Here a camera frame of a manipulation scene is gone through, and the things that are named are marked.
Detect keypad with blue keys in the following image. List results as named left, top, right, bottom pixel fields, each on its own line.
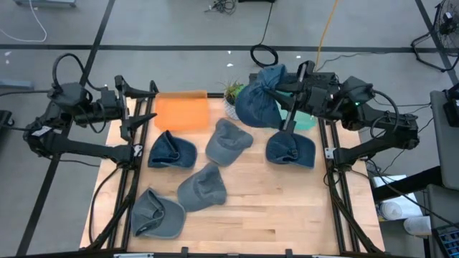
left=432, top=224, right=459, bottom=258

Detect grey chair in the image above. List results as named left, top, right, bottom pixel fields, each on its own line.
left=425, top=89, right=459, bottom=230

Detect black device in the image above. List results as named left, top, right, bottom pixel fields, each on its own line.
left=443, top=84, right=459, bottom=128

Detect grey floor plate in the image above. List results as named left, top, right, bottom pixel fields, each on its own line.
left=0, top=79, right=35, bottom=91

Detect green translucent plastic bin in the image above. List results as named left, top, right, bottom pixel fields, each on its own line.
left=275, top=90, right=318, bottom=132

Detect spiky artificial air plant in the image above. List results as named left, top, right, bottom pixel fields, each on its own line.
left=219, top=79, right=240, bottom=105

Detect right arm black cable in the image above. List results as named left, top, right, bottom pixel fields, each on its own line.
left=369, top=89, right=402, bottom=140

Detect white paper towel roll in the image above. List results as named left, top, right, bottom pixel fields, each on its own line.
left=403, top=216, right=432, bottom=237
left=379, top=193, right=424, bottom=221

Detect black equipment piece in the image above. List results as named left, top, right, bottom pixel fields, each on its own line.
left=0, top=110, right=15, bottom=130

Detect tangled black cable bundle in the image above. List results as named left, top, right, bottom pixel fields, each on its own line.
left=204, top=0, right=238, bottom=15

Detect grey cart base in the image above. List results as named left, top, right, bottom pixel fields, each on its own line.
left=14, top=0, right=77, bottom=8

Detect white paper stack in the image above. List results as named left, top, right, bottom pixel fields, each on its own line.
left=371, top=174, right=408, bottom=189

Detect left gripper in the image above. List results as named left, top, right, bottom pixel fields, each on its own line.
left=96, top=74, right=158, bottom=141

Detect black floor fan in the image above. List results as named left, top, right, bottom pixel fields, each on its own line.
left=410, top=0, right=459, bottom=75

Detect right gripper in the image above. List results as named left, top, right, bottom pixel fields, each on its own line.
left=267, top=59, right=341, bottom=133

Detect white floor cable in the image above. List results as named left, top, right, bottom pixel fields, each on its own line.
left=0, top=0, right=48, bottom=43

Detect orange translucent plastic bin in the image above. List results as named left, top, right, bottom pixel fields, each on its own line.
left=153, top=89, right=211, bottom=133

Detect yellow hanging cable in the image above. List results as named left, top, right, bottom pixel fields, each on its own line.
left=314, top=0, right=341, bottom=71

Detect black beam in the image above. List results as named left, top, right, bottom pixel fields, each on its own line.
left=371, top=166, right=442, bottom=204

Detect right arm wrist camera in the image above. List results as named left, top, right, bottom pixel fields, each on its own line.
left=308, top=85, right=329, bottom=108

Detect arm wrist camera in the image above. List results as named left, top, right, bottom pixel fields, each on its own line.
left=100, top=87, right=118, bottom=107
left=308, top=85, right=329, bottom=108

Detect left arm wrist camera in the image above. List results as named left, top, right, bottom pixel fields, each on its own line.
left=100, top=87, right=118, bottom=107

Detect grey cap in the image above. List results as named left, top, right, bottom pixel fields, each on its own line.
left=176, top=163, right=228, bottom=213
left=204, top=118, right=255, bottom=167
left=131, top=187, right=186, bottom=240

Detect black aluminium rig frame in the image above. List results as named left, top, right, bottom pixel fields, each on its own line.
left=84, top=80, right=161, bottom=252
left=317, top=118, right=387, bottom=254

